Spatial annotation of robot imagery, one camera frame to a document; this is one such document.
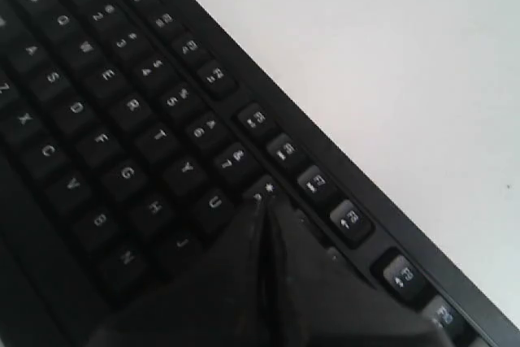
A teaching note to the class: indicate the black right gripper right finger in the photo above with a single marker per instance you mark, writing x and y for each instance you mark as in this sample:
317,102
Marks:
318,302

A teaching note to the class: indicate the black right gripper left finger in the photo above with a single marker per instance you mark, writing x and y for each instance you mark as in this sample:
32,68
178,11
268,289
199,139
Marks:
216,302

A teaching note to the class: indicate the black acer keyboard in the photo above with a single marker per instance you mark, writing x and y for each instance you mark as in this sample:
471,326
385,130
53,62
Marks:
132,131

